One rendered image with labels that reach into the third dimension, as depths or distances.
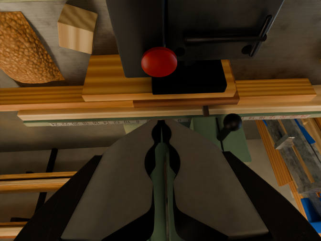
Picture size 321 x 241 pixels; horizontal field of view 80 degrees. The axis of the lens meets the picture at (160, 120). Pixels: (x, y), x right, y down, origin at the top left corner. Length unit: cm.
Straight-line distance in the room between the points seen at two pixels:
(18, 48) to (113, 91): 14
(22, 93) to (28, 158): 314
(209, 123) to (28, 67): 28
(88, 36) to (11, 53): 12
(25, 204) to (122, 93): 310
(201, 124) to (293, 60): 20
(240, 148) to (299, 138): 89
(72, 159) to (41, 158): 49
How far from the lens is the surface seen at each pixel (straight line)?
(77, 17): 28
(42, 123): 43
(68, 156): 322
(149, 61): 16
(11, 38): 33
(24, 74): 37
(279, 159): 215
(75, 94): 38
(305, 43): 38
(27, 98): 42
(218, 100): 33
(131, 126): 72
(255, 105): 40
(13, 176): 289
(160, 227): 47
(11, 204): 343
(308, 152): 113
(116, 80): 29
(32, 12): 32
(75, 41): 28
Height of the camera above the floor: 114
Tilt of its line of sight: 30 degrees down
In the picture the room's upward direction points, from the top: 178 degrees clockwise
